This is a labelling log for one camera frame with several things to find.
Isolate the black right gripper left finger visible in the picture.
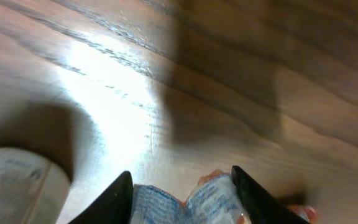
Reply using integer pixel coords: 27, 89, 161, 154
69, 171, 134, 224

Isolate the green lidded white jar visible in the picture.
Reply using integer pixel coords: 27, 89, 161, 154
0, 147, 70, 224

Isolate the orange small carton box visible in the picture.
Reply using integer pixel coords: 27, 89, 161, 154
129, 170, 317, 224

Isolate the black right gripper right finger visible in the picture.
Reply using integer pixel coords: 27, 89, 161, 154
231, 166, 309, 224

